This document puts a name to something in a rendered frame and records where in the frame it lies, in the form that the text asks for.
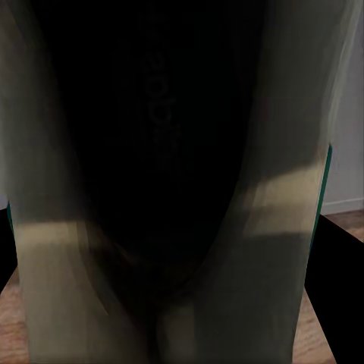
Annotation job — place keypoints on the gym shoe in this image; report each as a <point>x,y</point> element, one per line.
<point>165,163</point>

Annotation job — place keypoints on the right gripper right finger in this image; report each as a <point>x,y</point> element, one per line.
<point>335,286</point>

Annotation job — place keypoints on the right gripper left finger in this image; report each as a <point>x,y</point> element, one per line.
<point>8,255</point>

